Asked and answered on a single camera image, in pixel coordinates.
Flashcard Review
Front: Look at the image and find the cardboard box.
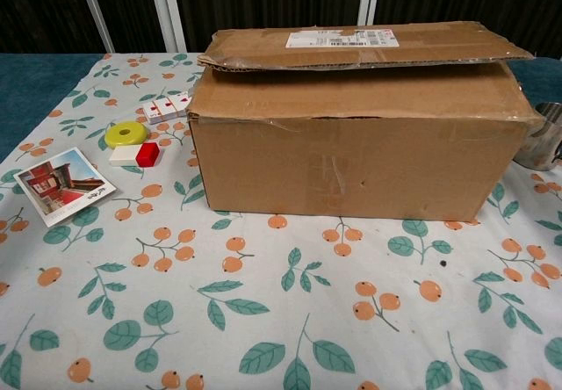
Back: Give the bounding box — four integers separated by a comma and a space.
186, 20, 536, 227

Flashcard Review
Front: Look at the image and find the floral fruit print tablecloth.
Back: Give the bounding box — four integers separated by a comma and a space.
0, 51, 562, 390

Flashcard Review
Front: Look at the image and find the red rectangular block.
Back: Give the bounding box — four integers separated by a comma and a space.
134, 141, 160, 168

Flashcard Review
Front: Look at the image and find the playing card deck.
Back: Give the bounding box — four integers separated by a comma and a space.
140, 90, 194, 126

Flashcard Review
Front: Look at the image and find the white rectangular block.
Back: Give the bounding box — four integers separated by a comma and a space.
108, 144, 142, 168

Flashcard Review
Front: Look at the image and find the red building postcard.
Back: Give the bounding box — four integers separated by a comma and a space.
12, 147, 118, 228

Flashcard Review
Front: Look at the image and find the yellow ring disc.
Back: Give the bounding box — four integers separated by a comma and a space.
104, 120, 150, 149

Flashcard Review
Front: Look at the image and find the wide white partition post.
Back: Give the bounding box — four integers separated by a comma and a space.
147, 0, 189, 54

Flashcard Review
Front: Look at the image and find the thin white partition post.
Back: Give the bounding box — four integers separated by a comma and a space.
72, 0, 119, 54

